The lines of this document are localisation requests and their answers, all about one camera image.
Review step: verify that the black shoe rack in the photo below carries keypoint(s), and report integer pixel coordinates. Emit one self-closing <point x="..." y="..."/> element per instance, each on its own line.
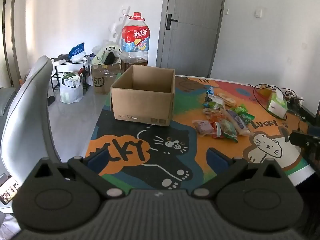
<point x="60" y="76"/>

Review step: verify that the bright green snack packet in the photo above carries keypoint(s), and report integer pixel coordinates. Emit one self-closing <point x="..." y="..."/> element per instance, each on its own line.
<point x="239" y="109"/>
<point x="248" y="118"/>

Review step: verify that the yellow box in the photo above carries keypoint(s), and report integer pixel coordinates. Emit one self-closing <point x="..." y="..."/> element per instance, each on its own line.
<point x="264" y="92"/>

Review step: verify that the open grey room door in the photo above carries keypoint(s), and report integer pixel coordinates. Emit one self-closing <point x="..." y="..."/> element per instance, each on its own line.
<point x="10" y="35"/>

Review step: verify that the green white tissue box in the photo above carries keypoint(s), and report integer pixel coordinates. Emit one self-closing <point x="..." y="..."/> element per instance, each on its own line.
<point x="276" y="103"/>

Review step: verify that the large iced tea bottle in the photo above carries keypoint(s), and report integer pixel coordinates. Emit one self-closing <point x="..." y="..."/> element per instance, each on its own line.
<point x="135" y="40"/>

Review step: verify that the power strip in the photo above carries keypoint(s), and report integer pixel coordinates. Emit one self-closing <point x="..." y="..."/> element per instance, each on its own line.
<point x="296" y="98"/>

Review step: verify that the brown printed cardboard box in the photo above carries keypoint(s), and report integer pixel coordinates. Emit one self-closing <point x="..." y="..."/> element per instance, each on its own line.
<point x="102" y="80"/>

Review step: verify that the blue green snack packet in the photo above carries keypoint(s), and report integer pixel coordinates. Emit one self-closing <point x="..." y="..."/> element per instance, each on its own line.
<point x="212" y="104"/>

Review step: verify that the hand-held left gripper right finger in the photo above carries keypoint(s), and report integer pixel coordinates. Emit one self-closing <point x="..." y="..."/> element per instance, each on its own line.
<point x="218" y="160"/>

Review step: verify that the white plastic bag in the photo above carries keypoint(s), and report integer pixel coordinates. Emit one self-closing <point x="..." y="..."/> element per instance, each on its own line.
<point x="71" y="90"/>

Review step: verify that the sandwich biscuit packet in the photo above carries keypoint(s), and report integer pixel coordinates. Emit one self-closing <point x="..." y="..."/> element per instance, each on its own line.
<point x="227" y="99"/>

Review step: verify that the grey chair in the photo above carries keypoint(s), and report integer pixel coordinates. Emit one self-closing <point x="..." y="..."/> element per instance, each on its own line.
<point x="27" y="110"/>

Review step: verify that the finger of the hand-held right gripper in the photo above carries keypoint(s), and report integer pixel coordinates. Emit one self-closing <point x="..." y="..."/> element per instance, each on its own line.
<point x="301" y="138"/>

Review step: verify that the blue plastic bag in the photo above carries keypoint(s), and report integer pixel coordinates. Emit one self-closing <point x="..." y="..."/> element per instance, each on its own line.
<point x="77" y="50"/>

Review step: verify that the white foam board with holes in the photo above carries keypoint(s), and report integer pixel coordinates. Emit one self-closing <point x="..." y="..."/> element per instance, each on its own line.
<point x="119" y="22"/>

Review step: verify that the panda print bag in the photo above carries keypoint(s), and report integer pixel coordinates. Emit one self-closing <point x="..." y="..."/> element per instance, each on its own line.
<point x="106" y="52"/>

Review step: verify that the long white purple snack packet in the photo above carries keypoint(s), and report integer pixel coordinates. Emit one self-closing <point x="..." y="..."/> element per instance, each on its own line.
<point x="238" y="122"/>

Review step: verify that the colourful cat print table mat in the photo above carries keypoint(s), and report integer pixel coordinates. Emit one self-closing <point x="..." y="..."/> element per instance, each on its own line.
<point x="185" y="100"/>

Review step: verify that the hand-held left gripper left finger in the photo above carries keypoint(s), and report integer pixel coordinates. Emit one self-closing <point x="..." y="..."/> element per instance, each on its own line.
<point x="98" y="162"/>

